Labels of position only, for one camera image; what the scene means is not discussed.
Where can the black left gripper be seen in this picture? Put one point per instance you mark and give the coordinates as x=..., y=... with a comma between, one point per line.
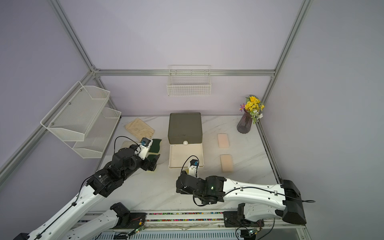
x=147, y=166

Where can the pink sponge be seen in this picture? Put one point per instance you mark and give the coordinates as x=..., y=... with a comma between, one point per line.
x=227, y=163
x=223, y=141

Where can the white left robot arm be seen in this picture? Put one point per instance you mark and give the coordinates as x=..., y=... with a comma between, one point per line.
x=93, y=190

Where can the olive three-drawer cabinet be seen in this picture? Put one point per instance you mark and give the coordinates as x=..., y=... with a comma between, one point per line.
x=185, y=127

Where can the beige rubber glove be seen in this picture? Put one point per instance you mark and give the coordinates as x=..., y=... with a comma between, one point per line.
x=140, y=129

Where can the white two-tier mesh shelf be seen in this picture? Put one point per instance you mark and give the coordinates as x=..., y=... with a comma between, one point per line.
x=83, y=121

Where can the purple glass vase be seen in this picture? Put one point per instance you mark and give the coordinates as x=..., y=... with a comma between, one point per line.
x=245, y=123

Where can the yellow artificial flowers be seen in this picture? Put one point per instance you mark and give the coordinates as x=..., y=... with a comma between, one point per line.
x=253, y=107

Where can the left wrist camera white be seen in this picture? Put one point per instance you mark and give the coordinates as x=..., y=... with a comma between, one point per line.
x=144, y=147

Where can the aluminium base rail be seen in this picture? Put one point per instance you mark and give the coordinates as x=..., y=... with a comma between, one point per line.
x=184, y=225

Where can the white wire wall basket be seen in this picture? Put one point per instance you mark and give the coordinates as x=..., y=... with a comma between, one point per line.
x=189, y=85

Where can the aluminium frame profile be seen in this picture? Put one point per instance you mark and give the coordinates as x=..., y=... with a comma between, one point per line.
x=114, y=72

